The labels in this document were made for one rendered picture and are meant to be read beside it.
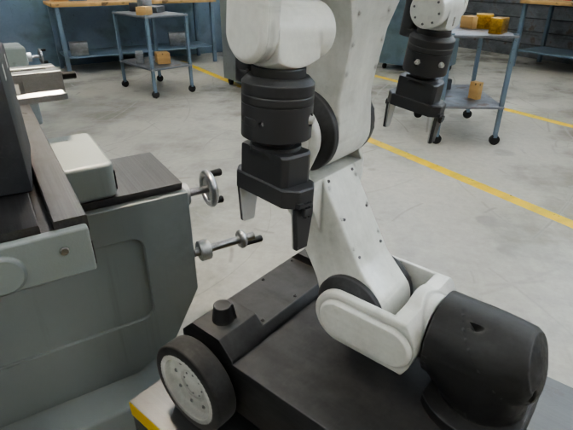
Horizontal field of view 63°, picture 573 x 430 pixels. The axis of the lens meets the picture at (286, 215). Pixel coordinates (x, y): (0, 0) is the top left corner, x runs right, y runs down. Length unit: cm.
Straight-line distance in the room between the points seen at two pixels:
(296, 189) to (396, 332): 36
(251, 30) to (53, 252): 39
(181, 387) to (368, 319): 46
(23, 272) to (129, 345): 79
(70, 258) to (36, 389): 81
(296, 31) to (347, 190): 41
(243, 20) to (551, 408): 104
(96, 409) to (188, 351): 55
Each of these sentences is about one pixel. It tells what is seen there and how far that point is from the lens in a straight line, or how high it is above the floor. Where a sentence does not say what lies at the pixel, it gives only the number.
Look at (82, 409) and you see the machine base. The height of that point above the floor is 20.
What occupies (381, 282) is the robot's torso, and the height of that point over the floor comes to 74.
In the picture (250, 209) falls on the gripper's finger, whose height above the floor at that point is 95.
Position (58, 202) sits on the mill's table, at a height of 96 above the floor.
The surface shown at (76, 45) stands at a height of 36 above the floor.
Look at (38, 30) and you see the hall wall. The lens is 780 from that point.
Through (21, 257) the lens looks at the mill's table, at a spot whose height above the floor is 93.
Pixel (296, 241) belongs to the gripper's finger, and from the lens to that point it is 60.
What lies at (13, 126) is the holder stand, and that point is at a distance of 77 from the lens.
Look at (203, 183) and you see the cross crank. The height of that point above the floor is 67.
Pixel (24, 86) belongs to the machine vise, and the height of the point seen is 100.
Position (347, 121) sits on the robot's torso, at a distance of 80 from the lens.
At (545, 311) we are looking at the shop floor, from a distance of 225.
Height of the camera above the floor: 126
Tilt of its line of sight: 28 degrees down
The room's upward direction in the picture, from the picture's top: straight up
